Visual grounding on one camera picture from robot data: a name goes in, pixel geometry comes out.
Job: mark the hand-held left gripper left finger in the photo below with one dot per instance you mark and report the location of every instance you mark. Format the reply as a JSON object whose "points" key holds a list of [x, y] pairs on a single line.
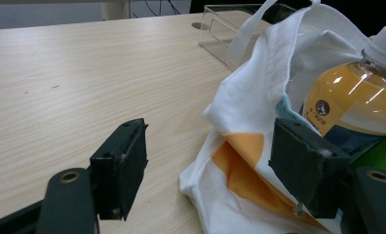
{"points": [[119, 169]]}

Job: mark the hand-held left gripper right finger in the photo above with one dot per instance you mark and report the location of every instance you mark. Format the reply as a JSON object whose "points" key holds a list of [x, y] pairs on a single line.
{"points": [[308, 169]]}

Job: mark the green snack packet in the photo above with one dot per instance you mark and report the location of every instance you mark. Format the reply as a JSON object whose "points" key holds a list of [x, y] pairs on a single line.
{"points": [[382, 152]]}

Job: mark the orange drink bottle white cap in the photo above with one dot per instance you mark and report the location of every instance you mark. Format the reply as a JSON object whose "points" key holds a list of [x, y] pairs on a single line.
{"points": [[343, 94]]}

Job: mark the white cloth tote bag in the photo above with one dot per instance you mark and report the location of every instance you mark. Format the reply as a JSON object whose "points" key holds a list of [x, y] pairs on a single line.
{"points": [[256, 97]]}

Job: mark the clear plastic container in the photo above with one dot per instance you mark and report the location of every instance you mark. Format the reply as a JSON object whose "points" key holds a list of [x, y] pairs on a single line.
{"points": [[220, 32]]}

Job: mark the beige pillar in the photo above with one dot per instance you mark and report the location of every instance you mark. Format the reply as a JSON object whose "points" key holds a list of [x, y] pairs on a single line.
{"points": [[114, 8]]}

